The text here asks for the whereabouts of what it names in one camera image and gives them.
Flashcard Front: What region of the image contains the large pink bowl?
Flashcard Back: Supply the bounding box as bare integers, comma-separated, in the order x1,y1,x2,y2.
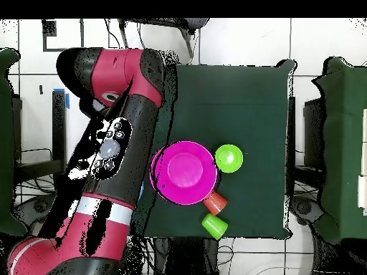
148,140,219,206

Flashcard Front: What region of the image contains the orange cup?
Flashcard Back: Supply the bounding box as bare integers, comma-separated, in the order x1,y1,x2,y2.
202,190,229,216

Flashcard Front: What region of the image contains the green cup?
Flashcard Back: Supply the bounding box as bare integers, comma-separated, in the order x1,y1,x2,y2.
201,213,229,241

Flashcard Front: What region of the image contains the small green bowl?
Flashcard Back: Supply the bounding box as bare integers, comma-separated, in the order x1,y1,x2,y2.
214,143,244,173

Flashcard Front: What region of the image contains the dark green table cloth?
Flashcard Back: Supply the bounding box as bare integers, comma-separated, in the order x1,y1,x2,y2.
137,59,296,238

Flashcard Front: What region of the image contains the black mesh chair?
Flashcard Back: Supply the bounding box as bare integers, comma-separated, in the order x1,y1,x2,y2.
118,17,210,59

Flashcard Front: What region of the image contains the black chair base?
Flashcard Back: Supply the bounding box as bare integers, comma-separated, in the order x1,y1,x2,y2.
12,196,58,230

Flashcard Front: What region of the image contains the green cloth side table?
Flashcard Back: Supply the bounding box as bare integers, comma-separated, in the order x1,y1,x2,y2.
0,47,28,237
312,56,367,244

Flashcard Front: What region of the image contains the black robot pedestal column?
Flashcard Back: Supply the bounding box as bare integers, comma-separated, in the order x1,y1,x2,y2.
151,236,221,275

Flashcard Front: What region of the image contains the black metal frame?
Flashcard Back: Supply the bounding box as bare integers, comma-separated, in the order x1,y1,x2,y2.
12,90,71,184

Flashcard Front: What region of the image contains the bundle of floor cables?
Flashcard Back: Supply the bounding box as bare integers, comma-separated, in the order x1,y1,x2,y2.
14,164,70,201

